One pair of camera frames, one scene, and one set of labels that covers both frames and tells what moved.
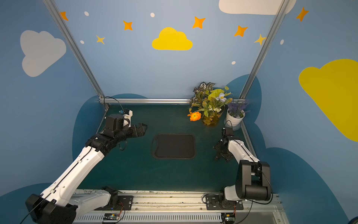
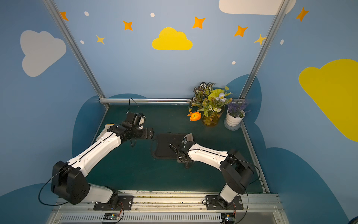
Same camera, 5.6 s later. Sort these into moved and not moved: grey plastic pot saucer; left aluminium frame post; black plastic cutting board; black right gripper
Moved: black right gripper
Not moved: black plastic cutting board; grey plastic pot saucer; left aluminium frame post
